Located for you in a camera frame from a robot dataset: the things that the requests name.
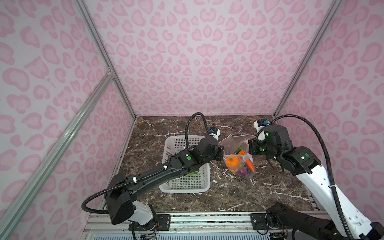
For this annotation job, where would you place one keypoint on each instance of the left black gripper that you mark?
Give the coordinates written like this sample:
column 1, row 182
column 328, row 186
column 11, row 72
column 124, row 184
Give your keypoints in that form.
column 219, row 149

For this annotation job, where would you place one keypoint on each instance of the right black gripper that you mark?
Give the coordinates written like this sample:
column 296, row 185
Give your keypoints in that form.
column 252, row 145

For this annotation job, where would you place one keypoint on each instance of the orange tomato toy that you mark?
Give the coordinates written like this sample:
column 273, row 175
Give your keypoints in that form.
column 233, row 162

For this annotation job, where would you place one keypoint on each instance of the green lettuce toy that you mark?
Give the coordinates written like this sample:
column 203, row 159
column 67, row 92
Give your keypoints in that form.
column 193, row 173

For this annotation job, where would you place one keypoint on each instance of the clear zip top bag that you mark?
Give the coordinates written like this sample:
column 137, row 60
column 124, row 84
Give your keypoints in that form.
column 233, row 145

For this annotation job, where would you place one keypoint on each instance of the orange carrot toy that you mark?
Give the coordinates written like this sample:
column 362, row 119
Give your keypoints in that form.
column 249, row 163

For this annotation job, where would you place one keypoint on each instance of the purple onion toy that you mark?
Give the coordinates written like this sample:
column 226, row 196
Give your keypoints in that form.
column 243, row 172

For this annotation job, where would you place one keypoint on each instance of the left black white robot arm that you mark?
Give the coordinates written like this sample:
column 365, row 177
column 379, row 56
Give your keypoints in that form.
column 123, row 200

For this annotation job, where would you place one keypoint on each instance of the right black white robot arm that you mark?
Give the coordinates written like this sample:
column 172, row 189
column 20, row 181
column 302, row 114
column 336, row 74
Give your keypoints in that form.
column 346, row 222

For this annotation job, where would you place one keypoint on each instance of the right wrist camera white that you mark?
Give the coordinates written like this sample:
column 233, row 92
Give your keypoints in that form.
column 259, row 125

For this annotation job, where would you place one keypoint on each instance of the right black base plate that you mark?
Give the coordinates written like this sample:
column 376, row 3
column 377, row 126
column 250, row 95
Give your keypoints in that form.
column 265, row 221

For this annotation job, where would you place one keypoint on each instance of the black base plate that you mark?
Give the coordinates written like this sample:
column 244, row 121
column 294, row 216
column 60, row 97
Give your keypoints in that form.
column 265, row 221
column 160, row 223

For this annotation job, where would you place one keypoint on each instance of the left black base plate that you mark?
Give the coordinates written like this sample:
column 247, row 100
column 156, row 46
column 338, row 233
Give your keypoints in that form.
column 160, row 223

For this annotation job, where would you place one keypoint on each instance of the aluminium front rail frame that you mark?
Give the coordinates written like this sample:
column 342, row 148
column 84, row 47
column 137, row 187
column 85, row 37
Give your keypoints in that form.
column 192, row 226

